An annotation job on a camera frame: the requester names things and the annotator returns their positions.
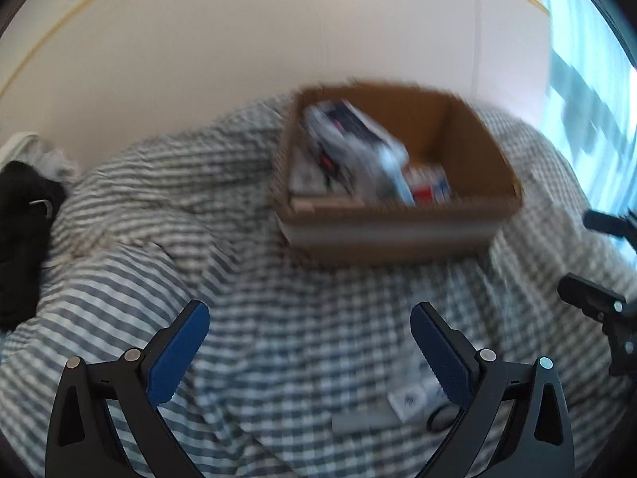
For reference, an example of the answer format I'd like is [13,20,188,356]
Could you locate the brown cardboard box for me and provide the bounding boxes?
[271,82,523,264]

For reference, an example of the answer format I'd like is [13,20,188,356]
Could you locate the red white box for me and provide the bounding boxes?
[403,164,453,205]

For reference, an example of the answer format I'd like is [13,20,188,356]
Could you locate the grey white checked blanket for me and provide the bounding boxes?
[0,92,637,478]

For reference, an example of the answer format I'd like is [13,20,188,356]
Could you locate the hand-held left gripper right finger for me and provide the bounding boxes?
[409,302,575,478]

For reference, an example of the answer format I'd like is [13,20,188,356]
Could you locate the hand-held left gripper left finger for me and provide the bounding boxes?
[45,300,211,478]

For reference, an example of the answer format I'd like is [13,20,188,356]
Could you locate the black cloth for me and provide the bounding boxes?
[0,159,68,332]

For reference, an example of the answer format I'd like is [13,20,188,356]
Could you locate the white blue small packet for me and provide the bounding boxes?
[388,383,446,421]

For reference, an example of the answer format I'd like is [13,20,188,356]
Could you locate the bright window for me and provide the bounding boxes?
[535,0,637,260]

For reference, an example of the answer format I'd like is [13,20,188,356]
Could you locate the black round small object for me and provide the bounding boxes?
[427,405,461,433]

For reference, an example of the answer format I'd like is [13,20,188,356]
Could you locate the white cloth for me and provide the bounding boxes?
[0,132,75,182]

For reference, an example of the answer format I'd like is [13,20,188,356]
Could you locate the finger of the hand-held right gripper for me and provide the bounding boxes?
[557,273,637,376]
[582,209,637,240]

